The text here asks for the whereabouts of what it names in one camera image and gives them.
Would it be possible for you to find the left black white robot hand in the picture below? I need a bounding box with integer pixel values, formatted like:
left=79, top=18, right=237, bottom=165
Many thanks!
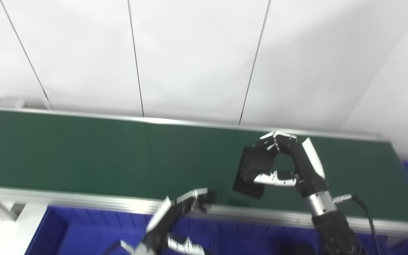
left=133, top=188, right=215, bottom=255

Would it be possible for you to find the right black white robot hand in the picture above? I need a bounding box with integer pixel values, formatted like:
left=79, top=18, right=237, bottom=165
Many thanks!
left=253, top=131, right=328, bottom=199

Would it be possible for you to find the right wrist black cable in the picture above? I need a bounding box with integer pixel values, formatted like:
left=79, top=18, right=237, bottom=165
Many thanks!
left=333, top=193, right=379, bottom=255

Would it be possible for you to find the black cylinder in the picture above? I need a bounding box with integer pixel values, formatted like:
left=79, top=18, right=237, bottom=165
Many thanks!
left=232, top=143, right=279, bottom=199
left=281, top=243, right=315, bottom=255

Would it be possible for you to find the green conveyor belt aluminium frame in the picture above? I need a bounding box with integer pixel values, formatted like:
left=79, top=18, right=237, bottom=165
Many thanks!
left=0, top=106, right=408, bottom=241

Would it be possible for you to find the grey conveyor end box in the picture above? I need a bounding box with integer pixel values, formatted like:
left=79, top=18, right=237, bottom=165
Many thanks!
left=0, top=96, right=26, bottom=110

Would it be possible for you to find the aluminium conveyor support leg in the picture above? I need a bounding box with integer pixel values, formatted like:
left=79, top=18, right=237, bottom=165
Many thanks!
left=0, top=201, right=26, bottom=222

